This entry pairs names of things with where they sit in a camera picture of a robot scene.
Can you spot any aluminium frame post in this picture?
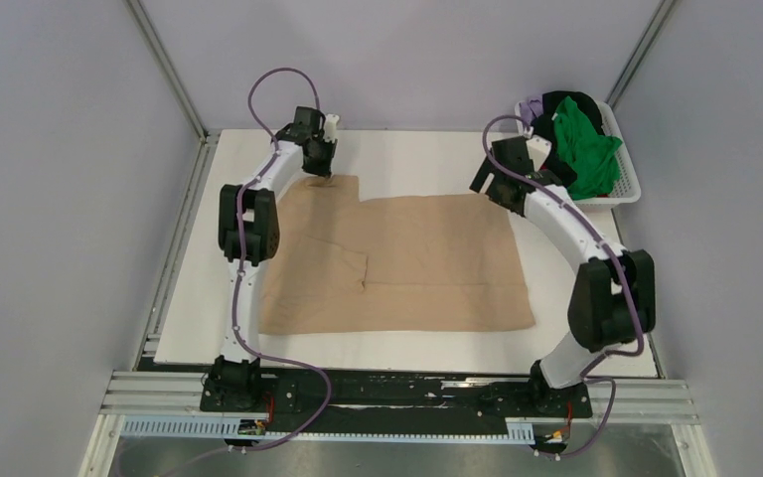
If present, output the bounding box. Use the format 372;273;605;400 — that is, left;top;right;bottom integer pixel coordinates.
123;0;209;143
605;0;680;108

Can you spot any white slotted cable duct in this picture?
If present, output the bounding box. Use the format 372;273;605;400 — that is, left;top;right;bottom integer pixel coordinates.
119;415;535;445

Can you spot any aluminium frame post left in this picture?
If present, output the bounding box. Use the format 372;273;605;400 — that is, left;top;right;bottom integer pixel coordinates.
123;0;209;143

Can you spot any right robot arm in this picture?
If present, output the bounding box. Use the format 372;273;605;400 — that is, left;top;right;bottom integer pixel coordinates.
470;136;656;415

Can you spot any black t shirt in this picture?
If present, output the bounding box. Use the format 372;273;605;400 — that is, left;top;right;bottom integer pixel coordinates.
535;90;604;187

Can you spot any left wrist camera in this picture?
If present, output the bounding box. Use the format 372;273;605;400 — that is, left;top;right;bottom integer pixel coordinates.
323;113;341;143

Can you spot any beige t shirt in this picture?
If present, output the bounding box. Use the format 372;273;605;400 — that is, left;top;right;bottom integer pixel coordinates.
259;176;535;335

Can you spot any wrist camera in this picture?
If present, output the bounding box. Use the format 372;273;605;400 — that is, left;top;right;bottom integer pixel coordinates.
527;136;552;164
323;113;341;143

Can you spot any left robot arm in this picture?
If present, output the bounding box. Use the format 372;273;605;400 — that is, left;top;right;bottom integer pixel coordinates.
201;106;341;412

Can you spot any white plastic basket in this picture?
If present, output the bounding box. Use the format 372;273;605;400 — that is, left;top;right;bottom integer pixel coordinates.
515;90;641;212

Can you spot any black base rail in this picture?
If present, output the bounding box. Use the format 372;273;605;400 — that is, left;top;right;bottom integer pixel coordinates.
197;355;595;437

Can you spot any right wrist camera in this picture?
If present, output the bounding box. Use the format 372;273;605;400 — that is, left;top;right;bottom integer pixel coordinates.
527;136;552;164

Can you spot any lavender t shirt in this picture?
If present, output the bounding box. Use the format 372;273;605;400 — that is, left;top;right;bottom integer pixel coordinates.
519;94;549;134

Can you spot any aluminium frame post right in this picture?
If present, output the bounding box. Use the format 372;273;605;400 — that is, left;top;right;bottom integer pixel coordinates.
605;0;680;108

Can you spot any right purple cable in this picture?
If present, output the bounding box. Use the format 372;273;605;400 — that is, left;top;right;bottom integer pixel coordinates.
482;114;648;360

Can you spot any green t shirt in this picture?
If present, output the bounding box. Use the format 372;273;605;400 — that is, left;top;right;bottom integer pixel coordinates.
552;97;623;200

